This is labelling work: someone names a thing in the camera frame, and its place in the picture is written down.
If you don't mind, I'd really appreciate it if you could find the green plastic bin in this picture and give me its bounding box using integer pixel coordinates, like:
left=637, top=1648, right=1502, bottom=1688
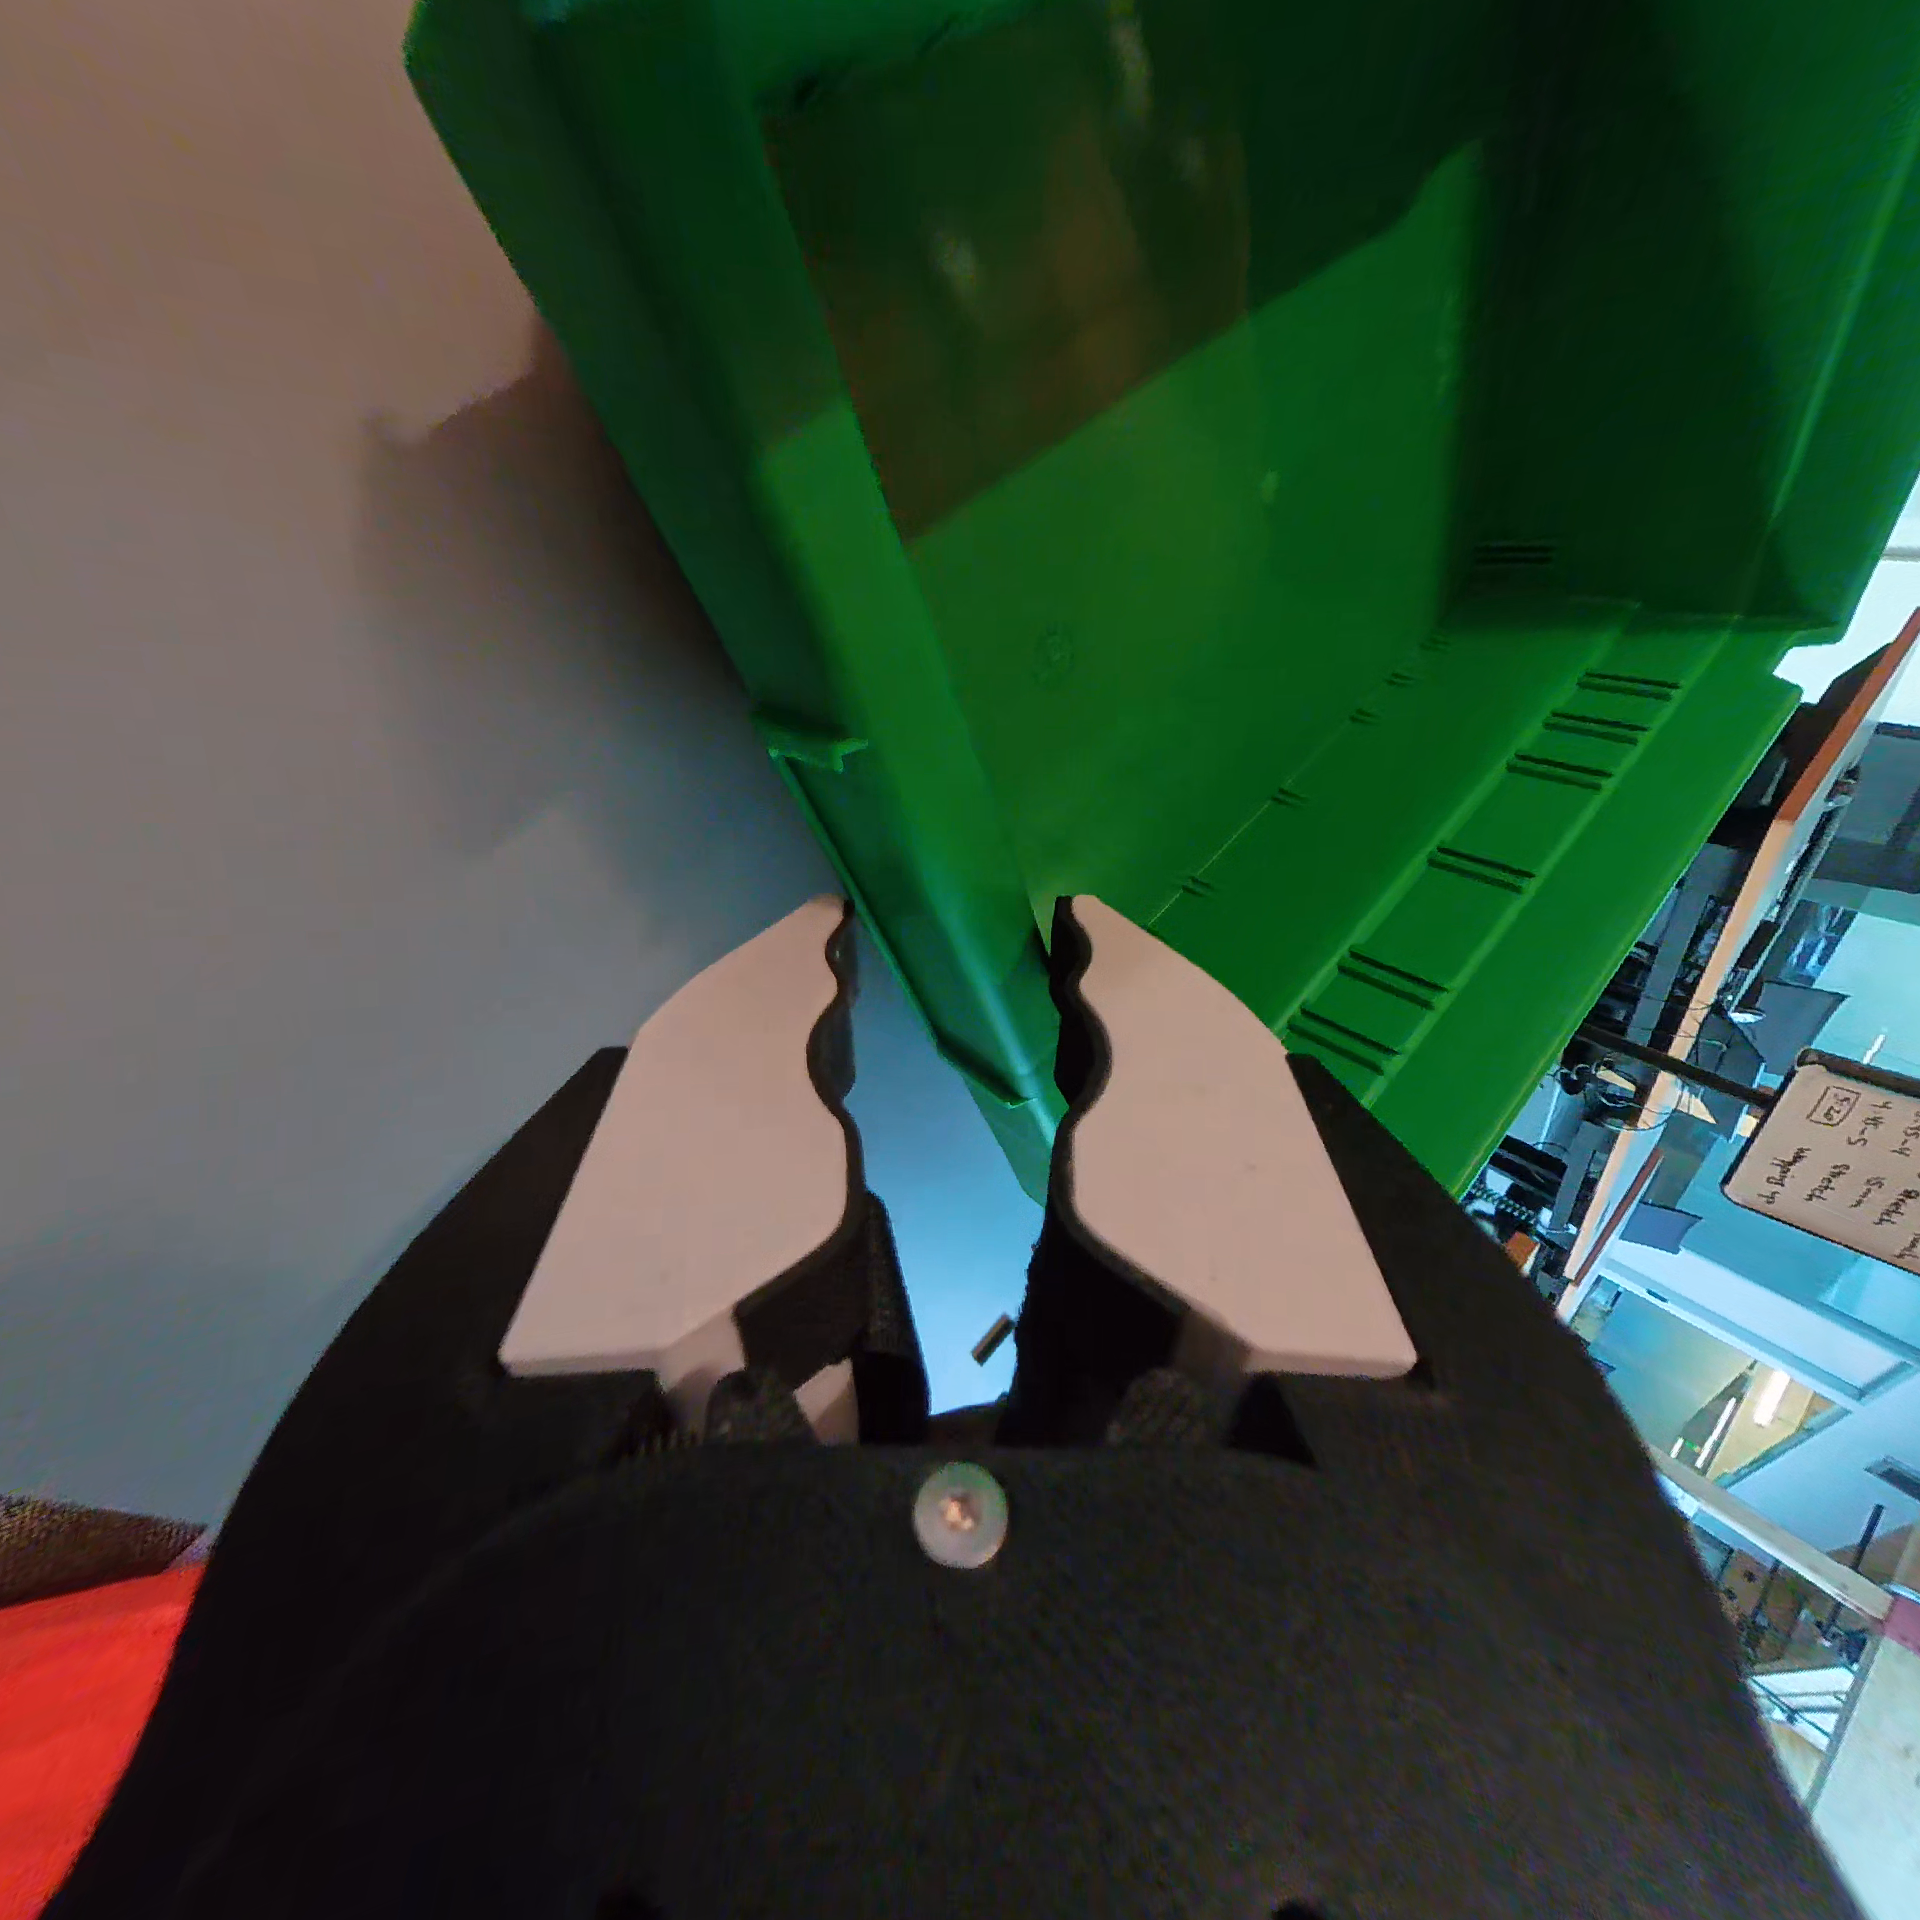
left=403, top=0, right=1920, bottom=1203

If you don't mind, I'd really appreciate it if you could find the person's mottled clothing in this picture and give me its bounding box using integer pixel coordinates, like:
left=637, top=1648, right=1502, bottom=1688
left=0, top=1491, right=207, bottom=1601

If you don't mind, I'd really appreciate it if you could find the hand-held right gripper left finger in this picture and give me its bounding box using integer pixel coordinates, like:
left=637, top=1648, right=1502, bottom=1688
left=497, top=897, right=878, bottom=1442

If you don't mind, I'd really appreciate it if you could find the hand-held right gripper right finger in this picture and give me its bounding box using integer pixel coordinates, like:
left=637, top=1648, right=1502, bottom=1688
left=1047, top=897, right=1420, bottom=1384

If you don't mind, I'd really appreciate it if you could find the handwritten whiteboard sign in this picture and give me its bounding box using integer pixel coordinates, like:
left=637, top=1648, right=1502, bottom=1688
left=1719, top=1049, right=1920, bottom=1280

